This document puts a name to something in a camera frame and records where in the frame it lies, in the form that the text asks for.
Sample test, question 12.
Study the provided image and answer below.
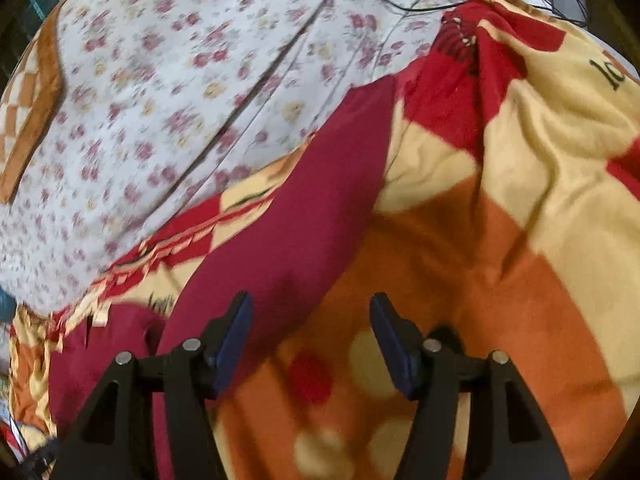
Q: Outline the white floral quilt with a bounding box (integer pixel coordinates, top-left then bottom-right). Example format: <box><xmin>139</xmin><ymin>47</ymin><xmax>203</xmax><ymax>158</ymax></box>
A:
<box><xmin>1</xmin><ymin>0</ymin><xmax>462</xmax><ymax>313</ymax></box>

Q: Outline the orange checkered cushion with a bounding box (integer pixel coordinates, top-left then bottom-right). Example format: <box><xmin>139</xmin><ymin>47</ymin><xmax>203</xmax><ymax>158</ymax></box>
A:
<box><xmin>1</xmin><ymin>6</ymin><xmax>63</xmax><ymax>204</ymax></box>

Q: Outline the maroon sweater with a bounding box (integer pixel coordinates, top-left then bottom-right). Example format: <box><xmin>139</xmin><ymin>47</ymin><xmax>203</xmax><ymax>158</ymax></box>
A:
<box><xmin>50</xmin><ymin>76</ymin><xmax>398</xmax><ymax>479</ymax></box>

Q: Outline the red orange cream blanket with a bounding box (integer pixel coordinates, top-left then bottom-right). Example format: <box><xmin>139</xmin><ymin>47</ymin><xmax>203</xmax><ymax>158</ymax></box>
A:
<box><xmin>9</xmin><ymin>0</ymin><xmax>639</xmax><ymax>479</ymax></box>

